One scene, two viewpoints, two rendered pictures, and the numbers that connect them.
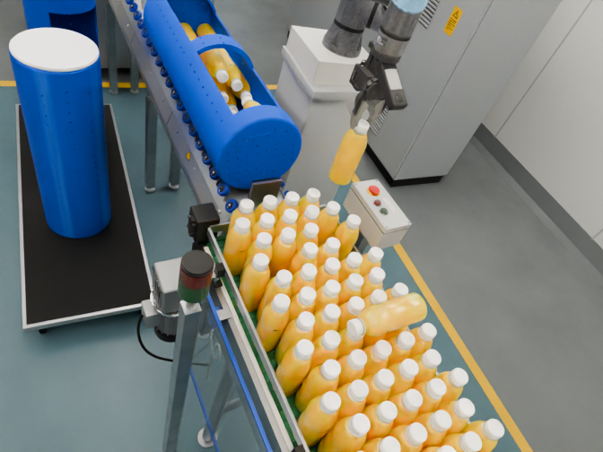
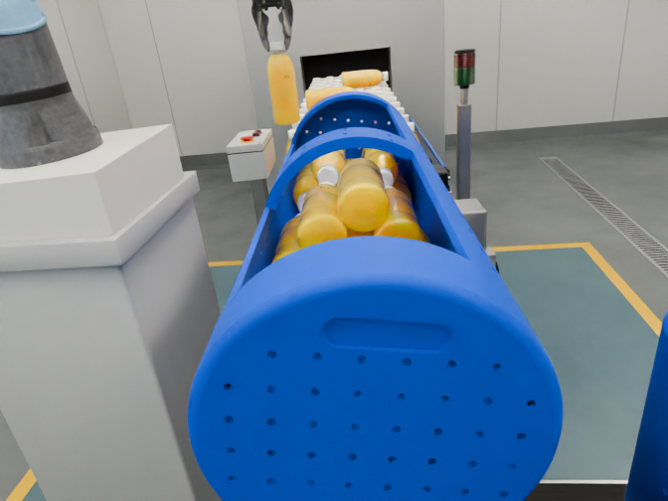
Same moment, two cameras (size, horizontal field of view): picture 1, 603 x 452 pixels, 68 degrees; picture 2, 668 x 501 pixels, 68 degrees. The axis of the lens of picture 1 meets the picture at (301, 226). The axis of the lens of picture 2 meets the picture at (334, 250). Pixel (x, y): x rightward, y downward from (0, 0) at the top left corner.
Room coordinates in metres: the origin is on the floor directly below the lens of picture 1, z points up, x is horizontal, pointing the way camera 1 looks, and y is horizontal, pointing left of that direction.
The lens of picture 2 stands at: (1.93, 0.97, 1.38)
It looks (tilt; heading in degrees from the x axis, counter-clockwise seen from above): 25 degrees down; 226
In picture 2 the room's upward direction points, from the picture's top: 6 degrees counter-clockwise
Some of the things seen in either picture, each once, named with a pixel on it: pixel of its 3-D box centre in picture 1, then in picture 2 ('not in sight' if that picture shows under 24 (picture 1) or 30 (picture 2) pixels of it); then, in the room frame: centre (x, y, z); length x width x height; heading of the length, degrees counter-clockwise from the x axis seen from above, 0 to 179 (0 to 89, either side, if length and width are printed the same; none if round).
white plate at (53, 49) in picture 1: (56, 48); not in sight; (1.30, 1.03, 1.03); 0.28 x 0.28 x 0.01
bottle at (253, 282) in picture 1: (253, 283); not in sight; (0.70, 0.06, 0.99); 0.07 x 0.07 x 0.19
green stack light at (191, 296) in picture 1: (194, 283); (464, 76); (0.51, 0.16, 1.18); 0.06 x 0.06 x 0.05
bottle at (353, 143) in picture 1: (349, 153); (282, 86); (1.06, -0.05, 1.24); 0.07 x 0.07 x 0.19
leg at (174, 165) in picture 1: (176, 145); not in sight; (1.86, 0.80, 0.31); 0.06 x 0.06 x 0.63; 42
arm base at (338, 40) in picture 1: (345, 35); (40, 121); (1.68, 0.11, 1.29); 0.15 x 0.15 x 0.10
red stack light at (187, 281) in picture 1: (196, 271); (464, 60); (0.51, 0.16, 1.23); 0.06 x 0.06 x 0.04
